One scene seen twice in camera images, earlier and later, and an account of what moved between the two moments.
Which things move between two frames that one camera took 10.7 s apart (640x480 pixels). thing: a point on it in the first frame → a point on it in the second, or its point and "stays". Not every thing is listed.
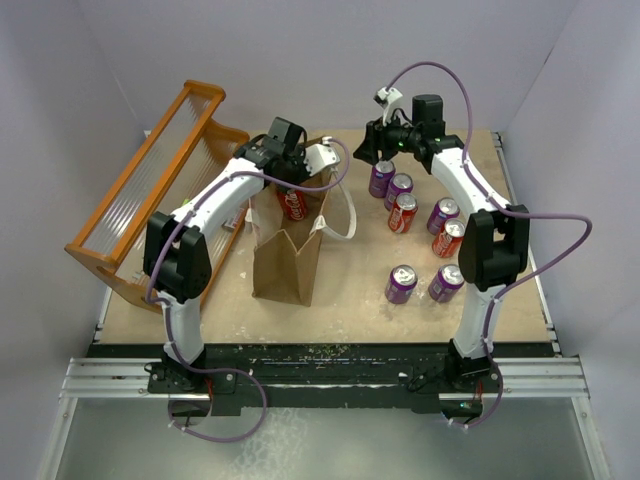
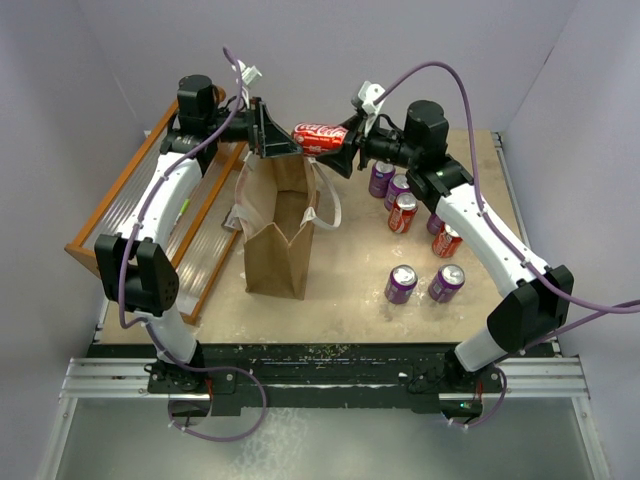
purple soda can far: x=380 y=177 stays
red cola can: x=448 y=242 stays
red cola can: x=403 y=212 stays
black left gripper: x=299 y=157 → x=274 y=140
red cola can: x=294 y=202 → x=317 y=139
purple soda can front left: x=401 y=284 stays
